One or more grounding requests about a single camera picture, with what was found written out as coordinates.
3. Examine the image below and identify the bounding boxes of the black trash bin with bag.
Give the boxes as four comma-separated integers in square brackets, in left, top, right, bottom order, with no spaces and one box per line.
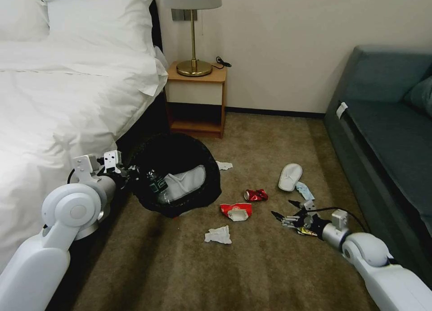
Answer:
[130,132,223,219]

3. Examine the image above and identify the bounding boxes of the teal sofa cushion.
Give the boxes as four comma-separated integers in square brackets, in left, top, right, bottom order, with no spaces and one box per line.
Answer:
[403,76,432,118]

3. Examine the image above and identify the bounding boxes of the white slipper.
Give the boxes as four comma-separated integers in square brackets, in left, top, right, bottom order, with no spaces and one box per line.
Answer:
[278,163,303,192]

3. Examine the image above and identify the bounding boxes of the clear plastic bottle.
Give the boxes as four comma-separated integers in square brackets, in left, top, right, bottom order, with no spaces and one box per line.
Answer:
[146,168,171,204]

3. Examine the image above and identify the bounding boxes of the black lamp cord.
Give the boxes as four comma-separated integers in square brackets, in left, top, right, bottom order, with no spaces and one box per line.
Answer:
[211,56,233,70]

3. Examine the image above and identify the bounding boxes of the blue face mask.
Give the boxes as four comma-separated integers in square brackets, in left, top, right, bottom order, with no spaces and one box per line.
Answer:
[295,181,315,201]

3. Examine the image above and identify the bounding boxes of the dark teal sofa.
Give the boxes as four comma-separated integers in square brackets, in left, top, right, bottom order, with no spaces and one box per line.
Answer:
[323,44,432,291]

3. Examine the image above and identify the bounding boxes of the large crumpled white paper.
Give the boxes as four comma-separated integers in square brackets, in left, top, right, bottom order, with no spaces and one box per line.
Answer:
[204,225,233,245]

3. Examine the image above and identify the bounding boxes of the red snack bag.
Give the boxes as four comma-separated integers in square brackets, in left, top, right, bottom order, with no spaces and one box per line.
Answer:
[220,203,253,222]

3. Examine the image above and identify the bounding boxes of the brass table lamp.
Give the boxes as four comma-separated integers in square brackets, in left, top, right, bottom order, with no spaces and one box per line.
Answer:
[162,0,223,78]

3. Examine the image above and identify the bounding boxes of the wooden nightstand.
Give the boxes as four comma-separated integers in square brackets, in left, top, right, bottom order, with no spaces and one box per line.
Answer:
[164,61,228,140]

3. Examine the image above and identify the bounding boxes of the small white pillow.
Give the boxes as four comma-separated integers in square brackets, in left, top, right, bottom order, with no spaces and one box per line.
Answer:
[0,0,50,42]

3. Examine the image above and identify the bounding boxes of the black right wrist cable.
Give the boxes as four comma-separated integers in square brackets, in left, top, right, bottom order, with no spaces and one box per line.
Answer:
[312,207,370,233]

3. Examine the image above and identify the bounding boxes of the crushed red can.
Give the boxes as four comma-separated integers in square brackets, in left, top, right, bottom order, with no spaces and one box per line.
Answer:
[244,188,269,202]

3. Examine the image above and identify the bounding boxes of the black baseboard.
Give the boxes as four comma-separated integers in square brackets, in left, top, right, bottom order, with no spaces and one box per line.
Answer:
[225,106,327,119]

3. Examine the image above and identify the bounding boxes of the white duvet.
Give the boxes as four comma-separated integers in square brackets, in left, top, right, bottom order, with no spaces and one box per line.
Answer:
[0,37,169,270]

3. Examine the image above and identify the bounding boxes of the white paper in bin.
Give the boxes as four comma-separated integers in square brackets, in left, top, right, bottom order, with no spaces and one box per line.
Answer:
[162,166,207,203]

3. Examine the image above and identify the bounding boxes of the large white pillow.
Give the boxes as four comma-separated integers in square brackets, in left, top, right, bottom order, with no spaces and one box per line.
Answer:
[41,0,160,60]

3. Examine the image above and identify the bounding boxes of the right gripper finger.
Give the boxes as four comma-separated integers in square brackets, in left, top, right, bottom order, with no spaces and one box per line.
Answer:
[287,198,306,213]
[270,211,300,229]

